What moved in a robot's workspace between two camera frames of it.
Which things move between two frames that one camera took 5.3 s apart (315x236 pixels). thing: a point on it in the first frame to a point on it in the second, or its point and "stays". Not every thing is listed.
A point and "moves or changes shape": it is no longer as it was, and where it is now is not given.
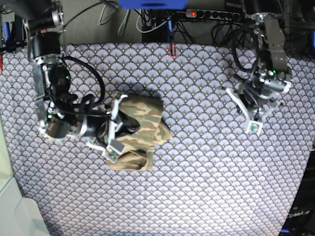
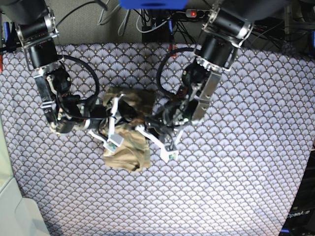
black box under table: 160,35 stays
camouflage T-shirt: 140,145 moves or changes shape
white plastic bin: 17,216 stays
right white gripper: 253,126 to 166,155
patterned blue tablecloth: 213,178 stays
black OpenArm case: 300,221 stays
